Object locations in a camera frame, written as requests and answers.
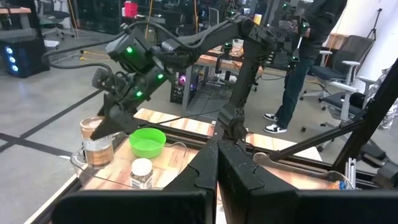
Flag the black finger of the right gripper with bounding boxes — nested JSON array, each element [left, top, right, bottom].
[[89, 103, 139, 141], [97, 92, 110, 118]]

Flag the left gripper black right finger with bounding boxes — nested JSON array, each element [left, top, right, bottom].
[[217, 139, 398, 224]]

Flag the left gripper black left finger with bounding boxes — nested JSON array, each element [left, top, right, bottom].
[[51, 141, 218, 224]]

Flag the brown-lid mustard jar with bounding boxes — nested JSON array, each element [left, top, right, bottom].
[[80, 116, 115, 169]]

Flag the white-lid glass jar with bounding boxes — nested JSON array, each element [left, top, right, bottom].
[[129, 157, 154, 190]]

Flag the blue white food packet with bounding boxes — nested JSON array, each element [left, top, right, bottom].
[[328, 179, 348, 191]]

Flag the black computer tower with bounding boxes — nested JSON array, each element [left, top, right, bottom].
[[170, 70, 195, 105]]

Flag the green plastic bowl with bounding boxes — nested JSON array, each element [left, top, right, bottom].
[[128, 127, 167, 159]]

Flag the red box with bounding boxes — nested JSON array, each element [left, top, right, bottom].
[[123, 1, 139, 19]]

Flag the computer tower blue lights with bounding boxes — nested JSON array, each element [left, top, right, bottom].
[[0, 37, 50, 78]]

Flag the wooden workbench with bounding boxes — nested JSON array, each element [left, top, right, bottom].
[[195, 46, 265, 75]]

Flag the black office chair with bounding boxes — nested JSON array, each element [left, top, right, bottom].
[[40, 0, 75, 38]]

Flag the grey office chair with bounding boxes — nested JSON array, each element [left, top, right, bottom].
[[300, 34, 376, 110], [320, 76, 379, 125]]

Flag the person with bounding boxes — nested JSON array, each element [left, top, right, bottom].
[[263, 0, 348, 135]]

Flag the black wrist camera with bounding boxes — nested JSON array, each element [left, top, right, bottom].
[[91, 68, 118, 94]]

